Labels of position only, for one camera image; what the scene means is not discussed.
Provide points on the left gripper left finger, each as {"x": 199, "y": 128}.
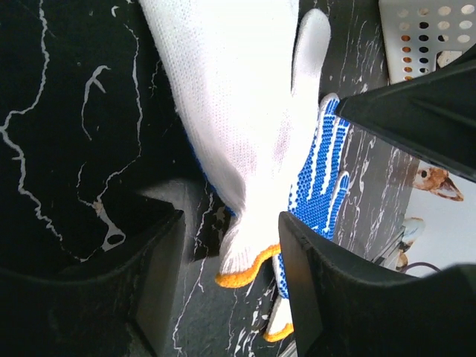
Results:
{"x": 92, "y": 310}

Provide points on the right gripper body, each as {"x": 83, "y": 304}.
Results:
{"x": 431, "y": 117}

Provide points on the white plastic storage basket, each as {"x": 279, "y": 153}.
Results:
{"x": 423, "y": 36}

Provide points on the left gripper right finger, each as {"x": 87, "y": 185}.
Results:
{"x": 344, "y": 305}

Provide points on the blue dotted glove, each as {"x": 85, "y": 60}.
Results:
{"x": 245, "y": 78}
{"x": 315, "y": 199}

